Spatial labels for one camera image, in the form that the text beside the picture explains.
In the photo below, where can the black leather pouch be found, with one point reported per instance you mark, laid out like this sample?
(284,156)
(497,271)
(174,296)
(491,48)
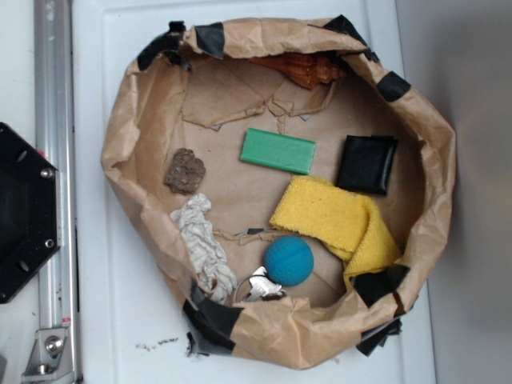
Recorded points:
(366,164)

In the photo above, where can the brown rough rock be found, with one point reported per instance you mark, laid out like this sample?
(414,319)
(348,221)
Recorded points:
(185,173)

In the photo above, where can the yellow microfiber cloth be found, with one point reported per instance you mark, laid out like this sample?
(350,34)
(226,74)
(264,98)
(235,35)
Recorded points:
(348,224)

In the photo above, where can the orange spiral seashell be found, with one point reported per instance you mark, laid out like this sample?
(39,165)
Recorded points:
(305,70)

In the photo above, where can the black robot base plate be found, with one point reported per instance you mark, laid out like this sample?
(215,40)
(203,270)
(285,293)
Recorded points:
(29,212)

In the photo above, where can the blue foam ball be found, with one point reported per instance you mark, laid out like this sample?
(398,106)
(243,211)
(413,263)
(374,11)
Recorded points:
(289,261)

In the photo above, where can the brown paper bag bin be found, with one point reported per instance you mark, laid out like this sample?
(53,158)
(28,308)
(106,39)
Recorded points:
(195,89)

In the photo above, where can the green rectangular block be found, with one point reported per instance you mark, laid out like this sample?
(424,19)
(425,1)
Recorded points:
(278,151)

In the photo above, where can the aluminium extrusion rail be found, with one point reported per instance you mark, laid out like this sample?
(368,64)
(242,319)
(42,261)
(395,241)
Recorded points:
(54,132)

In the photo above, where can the silver metal keys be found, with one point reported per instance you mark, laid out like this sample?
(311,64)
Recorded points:
(258,286)

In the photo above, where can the metal corner bracket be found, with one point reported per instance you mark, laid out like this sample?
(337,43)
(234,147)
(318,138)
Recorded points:
(51,357)

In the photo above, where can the crumpled white cloth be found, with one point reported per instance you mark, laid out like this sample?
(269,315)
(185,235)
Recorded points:
(206,254)

